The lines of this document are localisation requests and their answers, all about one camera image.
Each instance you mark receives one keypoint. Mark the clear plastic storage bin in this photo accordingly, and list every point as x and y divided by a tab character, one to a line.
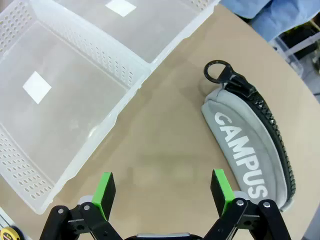
295	52

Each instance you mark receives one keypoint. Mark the yellow tape measure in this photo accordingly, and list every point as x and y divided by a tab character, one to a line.
8	235

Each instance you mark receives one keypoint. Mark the translucent white plastic basket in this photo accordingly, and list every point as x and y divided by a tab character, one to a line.
140	30
62	112

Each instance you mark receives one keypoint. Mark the grey CAMPUS pencil pouch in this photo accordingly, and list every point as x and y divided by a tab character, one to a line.
240	140

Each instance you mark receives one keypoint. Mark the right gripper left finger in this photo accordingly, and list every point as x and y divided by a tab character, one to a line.
100	200

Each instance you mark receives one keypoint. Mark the person in blue shirt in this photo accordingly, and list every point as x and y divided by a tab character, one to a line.
275	17

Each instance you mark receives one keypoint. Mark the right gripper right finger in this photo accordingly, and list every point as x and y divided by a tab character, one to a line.
222	197

